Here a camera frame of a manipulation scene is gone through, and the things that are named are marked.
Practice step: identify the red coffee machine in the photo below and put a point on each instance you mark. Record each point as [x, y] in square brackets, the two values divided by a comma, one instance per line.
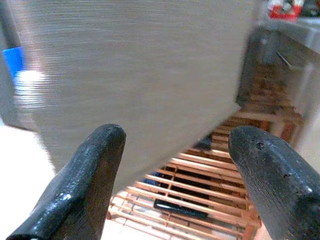
[280, 12]

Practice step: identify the wooden wine rack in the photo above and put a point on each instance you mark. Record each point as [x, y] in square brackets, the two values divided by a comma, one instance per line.
[200, 180]

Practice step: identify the beige kitchen cabinet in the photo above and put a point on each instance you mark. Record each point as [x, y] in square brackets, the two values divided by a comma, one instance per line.
[297, 65]

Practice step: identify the white kitchen countertop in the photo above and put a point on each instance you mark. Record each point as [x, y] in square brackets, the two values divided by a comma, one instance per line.
[300, 32]

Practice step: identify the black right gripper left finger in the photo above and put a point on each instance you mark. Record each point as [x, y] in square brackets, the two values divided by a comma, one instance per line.
[82, 187]

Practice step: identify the grey steel fridge door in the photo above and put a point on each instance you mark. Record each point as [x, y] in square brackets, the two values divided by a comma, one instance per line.
[140, 62]

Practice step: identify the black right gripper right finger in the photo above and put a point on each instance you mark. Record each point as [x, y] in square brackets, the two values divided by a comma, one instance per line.
[280, 190]

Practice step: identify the blue plastic object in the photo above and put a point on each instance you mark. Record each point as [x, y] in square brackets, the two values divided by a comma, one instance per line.
[13, 60]

